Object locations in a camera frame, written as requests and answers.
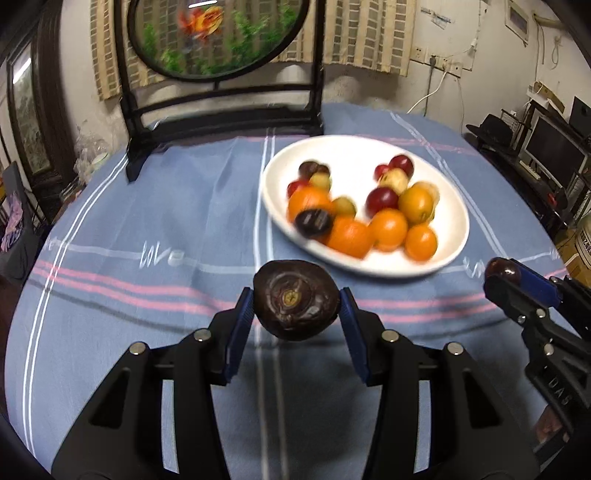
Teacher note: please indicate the white printed container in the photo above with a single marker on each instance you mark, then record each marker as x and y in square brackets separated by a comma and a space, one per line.
[582, 244]

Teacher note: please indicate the beige checked curtain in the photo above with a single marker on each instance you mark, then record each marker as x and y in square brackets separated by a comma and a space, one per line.
[369, 37]

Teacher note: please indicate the white wall box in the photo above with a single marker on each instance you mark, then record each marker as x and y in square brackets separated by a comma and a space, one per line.
[517, 21]

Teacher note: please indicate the purple cloth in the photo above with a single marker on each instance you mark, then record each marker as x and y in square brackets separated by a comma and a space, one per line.
[11, 221]

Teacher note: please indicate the white keyboard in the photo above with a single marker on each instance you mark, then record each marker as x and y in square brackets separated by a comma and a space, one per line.
[530, 169]

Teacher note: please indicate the yellow citrus fruit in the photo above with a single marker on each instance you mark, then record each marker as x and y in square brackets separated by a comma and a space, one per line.
[415, 204]

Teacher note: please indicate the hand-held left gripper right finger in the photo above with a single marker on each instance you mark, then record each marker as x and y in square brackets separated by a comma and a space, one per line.
[353, 337]

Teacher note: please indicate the black computer monitor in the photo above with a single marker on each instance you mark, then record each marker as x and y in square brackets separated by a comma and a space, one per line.
[554, 150]

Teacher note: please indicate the dark wood framed painting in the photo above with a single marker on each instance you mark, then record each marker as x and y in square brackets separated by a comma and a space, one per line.
[27, 115]

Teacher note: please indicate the black desk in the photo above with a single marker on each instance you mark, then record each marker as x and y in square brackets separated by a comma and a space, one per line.
[512, 166]

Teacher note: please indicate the small dark brown fruit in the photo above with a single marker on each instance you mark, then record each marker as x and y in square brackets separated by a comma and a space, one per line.
[314, 223]

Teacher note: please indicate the person's right hand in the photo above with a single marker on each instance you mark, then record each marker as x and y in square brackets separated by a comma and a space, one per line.
[551, 424]

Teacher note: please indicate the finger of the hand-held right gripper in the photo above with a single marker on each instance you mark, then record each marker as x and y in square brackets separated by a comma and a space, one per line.
[538, 279]
[503, 297]

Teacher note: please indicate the red cherry tomato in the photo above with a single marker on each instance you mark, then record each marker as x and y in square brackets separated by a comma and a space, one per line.
[297, 188]

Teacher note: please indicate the round orange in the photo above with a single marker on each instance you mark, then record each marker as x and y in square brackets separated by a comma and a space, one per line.
[388, 230]
[351, 237]

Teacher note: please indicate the round painted screen black stand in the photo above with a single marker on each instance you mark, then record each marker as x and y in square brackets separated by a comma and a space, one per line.
[221, 46]

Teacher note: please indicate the white oval plate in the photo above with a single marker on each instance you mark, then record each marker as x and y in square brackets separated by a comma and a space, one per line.
[351, 157]

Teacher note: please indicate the blue striped tablecloth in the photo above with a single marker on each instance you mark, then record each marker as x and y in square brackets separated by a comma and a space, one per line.
[138, 369]

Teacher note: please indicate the black speaker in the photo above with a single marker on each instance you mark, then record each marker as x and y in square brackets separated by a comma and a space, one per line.
[581, 115]

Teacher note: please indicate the small orange tangerine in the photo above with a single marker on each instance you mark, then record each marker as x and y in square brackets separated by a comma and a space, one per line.
[421, 242]

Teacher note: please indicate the dark purple plum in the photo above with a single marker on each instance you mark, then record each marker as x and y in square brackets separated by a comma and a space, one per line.
[502, 268]
[313, 169]

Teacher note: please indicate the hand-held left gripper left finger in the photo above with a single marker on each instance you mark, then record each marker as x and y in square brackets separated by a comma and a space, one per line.
[240, 332]

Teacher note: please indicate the clear plastic bag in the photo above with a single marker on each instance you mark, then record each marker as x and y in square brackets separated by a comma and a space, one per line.
[90, 147]

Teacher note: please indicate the black hat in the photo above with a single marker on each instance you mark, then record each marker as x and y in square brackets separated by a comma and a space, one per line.
[491, 129]

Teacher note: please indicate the purple striped pepino melon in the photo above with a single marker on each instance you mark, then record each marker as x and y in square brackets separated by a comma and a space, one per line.
[394, 181]

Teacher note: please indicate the large red plum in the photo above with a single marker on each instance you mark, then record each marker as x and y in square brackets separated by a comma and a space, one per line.
[381, 202]

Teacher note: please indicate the white double wall socket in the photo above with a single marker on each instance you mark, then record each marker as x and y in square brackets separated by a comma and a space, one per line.
[445, 65]

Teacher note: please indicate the small red grape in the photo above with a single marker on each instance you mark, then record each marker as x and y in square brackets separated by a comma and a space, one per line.
[380, 171]

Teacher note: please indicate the orange tangerine with stem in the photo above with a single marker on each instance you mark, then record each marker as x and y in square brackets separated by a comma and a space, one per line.
[307, 204]

